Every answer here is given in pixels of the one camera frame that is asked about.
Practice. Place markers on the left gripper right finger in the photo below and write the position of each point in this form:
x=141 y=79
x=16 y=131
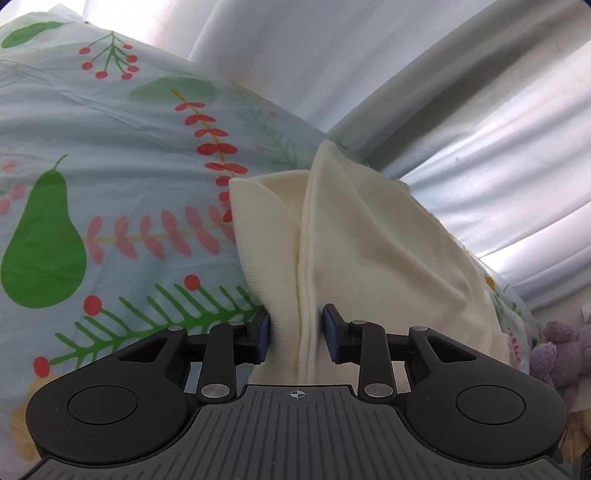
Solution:
x=345 y=340

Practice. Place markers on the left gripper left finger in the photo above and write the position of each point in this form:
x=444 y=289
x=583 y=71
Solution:
x=234 y=342

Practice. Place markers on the cream knit sweater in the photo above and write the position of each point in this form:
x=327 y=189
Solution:
x=343 y=234

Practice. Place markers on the floral light blue bedsheet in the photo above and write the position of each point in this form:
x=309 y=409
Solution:
x=115 y=211

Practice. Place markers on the purple plush toy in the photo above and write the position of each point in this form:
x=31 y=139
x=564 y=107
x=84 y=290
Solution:
x=563 y=359

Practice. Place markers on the white sheer curtain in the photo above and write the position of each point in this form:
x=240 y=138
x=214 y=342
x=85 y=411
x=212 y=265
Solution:
x=482 y=107

